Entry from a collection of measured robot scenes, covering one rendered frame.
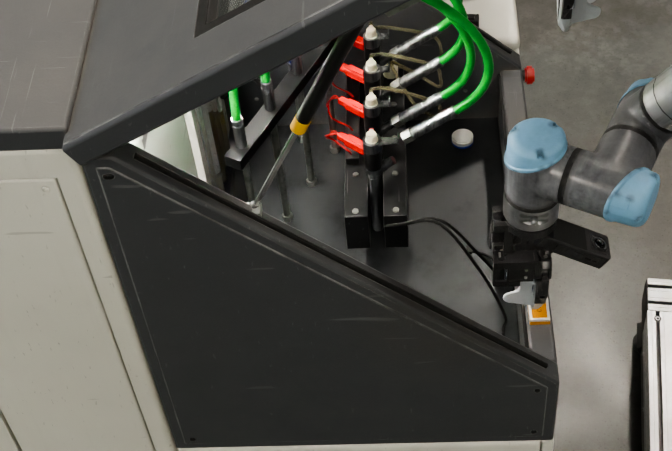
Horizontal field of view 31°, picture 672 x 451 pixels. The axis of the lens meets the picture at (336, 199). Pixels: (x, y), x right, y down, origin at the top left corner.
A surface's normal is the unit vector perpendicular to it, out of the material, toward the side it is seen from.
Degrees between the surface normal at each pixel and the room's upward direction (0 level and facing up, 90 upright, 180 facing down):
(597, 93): 0
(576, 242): 30
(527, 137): 0
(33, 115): 0
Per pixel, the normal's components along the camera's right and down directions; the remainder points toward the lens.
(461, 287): -0.07, -0.66
